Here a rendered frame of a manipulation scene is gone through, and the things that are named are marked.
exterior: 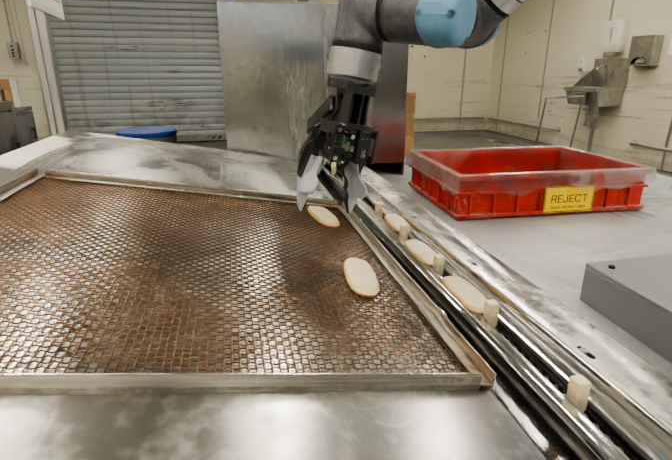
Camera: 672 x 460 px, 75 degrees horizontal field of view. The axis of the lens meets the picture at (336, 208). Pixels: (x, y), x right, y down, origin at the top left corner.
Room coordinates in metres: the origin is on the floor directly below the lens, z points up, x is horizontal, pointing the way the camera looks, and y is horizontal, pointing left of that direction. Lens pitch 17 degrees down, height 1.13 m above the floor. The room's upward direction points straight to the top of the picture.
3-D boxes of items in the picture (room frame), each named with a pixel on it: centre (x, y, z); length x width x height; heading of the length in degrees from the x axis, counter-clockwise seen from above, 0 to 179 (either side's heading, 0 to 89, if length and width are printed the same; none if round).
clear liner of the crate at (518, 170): (1.08, -0.46, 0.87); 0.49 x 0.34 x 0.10; 100
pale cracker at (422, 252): (0.65, -0.14, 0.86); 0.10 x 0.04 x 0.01; 13
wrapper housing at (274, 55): (3.42, 0.53, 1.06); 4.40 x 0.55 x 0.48; 13
